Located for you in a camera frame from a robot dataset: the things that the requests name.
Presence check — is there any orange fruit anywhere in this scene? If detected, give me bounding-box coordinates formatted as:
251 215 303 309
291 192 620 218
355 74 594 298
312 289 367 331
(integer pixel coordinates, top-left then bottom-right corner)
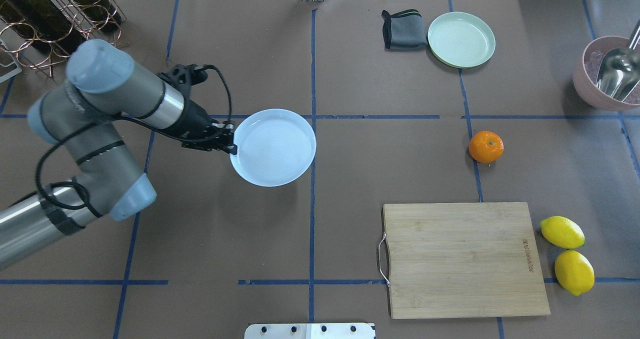
468 131 505 164

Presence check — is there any yellow lemon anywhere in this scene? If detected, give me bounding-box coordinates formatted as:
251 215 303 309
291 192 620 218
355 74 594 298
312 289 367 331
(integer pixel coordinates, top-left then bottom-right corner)
553 249 595 296
540 215 586 250

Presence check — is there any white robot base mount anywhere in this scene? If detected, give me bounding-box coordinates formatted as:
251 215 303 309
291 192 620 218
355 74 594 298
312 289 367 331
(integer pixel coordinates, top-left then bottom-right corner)
244 322 377 339

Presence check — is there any dark green wine bottle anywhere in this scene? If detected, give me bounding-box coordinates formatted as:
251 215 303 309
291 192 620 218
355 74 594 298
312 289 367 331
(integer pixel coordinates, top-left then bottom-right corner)
6 0 86 55

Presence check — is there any grey folded cloth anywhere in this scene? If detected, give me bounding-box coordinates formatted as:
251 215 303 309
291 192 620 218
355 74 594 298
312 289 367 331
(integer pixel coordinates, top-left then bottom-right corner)
381 9 428 52

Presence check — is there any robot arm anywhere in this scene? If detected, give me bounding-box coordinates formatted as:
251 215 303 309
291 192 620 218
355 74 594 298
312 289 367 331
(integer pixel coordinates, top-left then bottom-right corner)
0 39 238 269

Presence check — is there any light blue plate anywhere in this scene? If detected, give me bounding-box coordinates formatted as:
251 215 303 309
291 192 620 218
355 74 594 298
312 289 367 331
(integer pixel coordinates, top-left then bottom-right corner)
230 108 317 187

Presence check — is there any upper yellow lemon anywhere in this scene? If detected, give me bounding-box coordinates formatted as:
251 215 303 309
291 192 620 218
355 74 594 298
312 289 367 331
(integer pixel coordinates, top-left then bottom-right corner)
540 215 586 250

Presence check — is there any metal ice scoop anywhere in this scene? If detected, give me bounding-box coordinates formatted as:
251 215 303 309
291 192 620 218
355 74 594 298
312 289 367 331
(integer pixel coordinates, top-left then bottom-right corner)
595 22 640 102

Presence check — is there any copper wire bottle rack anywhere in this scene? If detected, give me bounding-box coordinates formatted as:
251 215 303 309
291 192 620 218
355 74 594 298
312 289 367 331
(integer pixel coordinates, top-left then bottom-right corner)
1 0 130 77

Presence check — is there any pink bowl with ice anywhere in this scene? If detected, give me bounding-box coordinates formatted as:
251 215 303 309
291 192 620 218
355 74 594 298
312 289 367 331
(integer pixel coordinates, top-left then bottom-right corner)
573 36 639 112

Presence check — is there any light green plate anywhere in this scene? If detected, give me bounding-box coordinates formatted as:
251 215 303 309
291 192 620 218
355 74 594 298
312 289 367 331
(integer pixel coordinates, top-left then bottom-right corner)
427 11 497 70

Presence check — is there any lower yellow lemon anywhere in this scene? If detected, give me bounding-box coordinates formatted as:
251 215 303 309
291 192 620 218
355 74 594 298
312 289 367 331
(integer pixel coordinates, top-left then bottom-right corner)
553 249 595 296

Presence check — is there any bamboo cutting board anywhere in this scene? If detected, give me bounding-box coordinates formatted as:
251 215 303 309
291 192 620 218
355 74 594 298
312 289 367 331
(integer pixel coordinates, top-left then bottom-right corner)
381 202 551 320

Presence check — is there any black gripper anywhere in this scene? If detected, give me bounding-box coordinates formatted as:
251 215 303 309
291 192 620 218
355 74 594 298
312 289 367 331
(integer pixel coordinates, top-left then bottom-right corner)
157 64 238 155

